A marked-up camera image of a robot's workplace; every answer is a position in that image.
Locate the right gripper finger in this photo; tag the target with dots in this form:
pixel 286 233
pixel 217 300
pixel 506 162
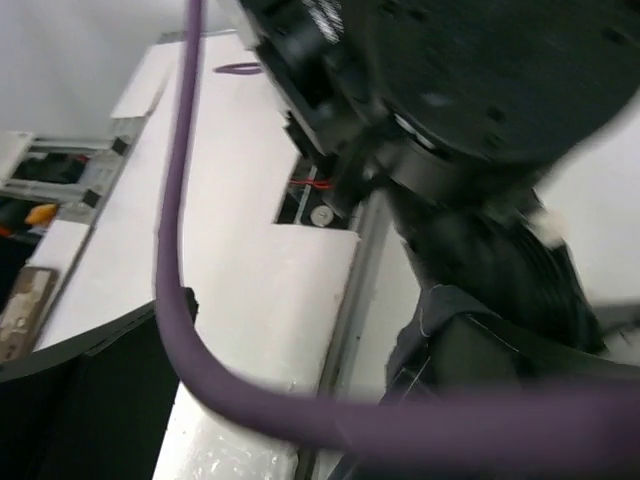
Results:
pixel 95 406

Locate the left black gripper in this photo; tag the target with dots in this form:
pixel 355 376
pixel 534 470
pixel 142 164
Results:
pixel 502 265

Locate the dark grey checked pillowcase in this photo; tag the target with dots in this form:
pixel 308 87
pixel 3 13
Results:
pixel 455 341

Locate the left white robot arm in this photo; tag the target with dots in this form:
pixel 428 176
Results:
pixel 456 110

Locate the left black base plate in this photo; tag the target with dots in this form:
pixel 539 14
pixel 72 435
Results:
pixel 304 201

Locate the aluminium rail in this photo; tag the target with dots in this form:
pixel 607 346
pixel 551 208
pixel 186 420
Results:
pixel 372 227

